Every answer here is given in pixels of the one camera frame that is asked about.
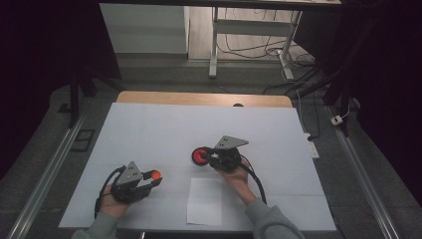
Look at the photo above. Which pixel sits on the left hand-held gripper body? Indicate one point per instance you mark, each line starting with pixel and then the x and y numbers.
pixel 127 189

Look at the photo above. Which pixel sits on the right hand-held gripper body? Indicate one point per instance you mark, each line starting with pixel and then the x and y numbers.
pixel 227 157

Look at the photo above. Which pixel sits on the orange stamp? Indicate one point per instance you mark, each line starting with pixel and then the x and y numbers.
pixel 156 175

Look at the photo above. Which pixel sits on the round red ink pad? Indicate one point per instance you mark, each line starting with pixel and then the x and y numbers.
pixel 199 156

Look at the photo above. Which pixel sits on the person's right hand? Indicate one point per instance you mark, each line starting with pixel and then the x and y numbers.
pixel 237 177

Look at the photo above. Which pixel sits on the person's left hand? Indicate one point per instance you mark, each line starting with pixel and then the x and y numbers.
pixel 112 205

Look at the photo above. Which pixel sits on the small white paper sheet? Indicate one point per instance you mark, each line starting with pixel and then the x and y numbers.
pixel 204 202

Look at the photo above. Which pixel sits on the large white table cover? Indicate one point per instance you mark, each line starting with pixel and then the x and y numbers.
pixel 166 132

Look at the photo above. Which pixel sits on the dark table grommet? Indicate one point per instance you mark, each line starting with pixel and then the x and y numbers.
pixel 238 105

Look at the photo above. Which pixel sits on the black floor socket plate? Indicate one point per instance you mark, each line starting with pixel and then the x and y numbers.
pixel 83 140

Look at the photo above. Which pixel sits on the white power strip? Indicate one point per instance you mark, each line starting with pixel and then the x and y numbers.
pixel 312 146

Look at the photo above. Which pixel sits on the black stand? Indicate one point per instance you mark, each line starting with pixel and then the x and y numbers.
pixel 345 83
pixel 74 99

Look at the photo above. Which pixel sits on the white plug adapter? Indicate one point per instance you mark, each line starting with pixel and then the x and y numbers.
pixel 336 120

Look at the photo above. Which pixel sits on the white cabinet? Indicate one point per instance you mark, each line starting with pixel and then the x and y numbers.
pixel 146 30

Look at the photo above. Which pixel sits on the metal floor rail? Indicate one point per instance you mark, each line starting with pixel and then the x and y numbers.
pixel 361 172
pixel 49 172

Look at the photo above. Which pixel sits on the white desk frame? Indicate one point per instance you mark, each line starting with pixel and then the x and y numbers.
pixel 252 28

